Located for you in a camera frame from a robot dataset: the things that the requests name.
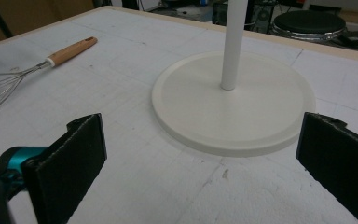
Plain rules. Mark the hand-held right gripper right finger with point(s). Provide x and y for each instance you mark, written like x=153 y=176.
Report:
x=338 y=155

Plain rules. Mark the white stand with round base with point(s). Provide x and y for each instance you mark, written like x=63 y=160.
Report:
x=230 y=115

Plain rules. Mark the black computer tower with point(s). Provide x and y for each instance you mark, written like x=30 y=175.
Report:
x=262 y=17

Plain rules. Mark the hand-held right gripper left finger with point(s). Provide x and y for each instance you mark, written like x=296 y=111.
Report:
x=65 y=168

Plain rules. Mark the black round hot plate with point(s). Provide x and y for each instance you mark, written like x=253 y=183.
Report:
x=309 y=21

